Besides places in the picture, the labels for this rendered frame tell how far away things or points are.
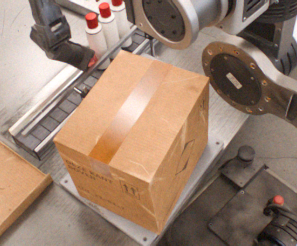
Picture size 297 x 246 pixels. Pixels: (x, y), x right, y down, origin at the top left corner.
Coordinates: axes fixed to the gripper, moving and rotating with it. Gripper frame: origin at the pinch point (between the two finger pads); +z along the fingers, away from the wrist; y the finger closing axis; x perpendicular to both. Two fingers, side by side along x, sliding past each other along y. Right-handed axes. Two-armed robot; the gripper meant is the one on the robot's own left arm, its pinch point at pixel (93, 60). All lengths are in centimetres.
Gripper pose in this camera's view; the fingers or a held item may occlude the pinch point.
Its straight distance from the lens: 134.5
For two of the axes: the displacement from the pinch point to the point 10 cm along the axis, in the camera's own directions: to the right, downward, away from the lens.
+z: 5.0, 0.9, 8.6
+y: -7.7, -4.0, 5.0
